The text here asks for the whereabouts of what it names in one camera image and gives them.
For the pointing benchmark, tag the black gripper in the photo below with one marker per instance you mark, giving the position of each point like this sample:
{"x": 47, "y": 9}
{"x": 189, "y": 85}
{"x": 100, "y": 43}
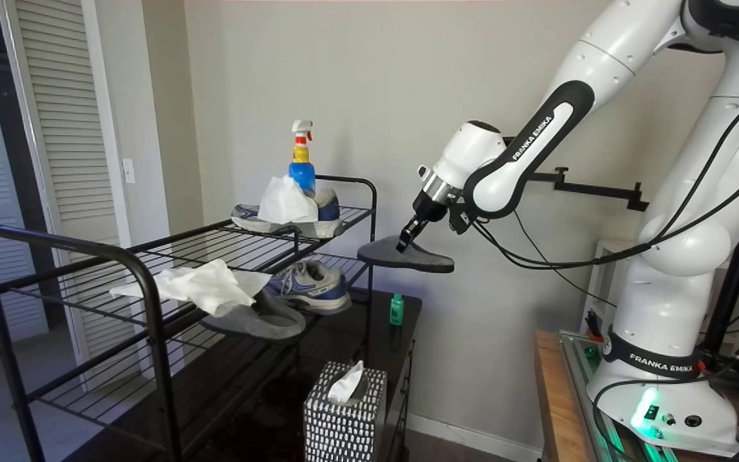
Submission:
{"x": 423, "y": 208}

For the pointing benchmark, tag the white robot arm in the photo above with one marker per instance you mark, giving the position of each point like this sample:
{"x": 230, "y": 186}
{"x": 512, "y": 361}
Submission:
{"x": 690, "y": 225}

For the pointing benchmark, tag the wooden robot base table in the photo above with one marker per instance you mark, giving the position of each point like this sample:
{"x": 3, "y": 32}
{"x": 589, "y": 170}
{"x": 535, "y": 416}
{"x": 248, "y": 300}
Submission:
{"x": 562, "y": 402}

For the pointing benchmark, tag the small green bottle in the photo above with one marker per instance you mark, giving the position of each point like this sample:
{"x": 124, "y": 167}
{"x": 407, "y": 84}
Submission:
{"x": 396, "y": 312}

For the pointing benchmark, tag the grey blue sneaker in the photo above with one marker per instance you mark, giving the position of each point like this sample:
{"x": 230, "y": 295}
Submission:
{"x": 313, "y": 285}

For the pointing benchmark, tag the stain remover spray bottle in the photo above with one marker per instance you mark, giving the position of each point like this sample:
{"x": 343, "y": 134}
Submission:
{"x": 301, "y": 167}

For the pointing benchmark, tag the patterned tissue box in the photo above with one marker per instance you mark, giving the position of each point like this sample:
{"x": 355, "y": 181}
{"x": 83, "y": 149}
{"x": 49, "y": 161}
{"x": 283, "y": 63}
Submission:
{"x": 344, "y": 433}

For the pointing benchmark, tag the white crumpled cloth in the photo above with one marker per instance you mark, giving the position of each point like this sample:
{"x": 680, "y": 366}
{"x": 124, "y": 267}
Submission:
{"x": 213, "y": 285}

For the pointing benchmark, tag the white louvered closet door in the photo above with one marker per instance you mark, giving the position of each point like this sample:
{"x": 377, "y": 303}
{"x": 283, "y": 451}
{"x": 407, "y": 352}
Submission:
{"x": 58, "y": 94}

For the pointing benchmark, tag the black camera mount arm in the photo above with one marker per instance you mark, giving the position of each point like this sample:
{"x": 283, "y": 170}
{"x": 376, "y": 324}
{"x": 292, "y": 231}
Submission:
{"x": 558, "y": 177}

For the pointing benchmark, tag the black wire shoe rack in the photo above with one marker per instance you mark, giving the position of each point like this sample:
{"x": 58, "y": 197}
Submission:
{"x": 168, "y": 375}

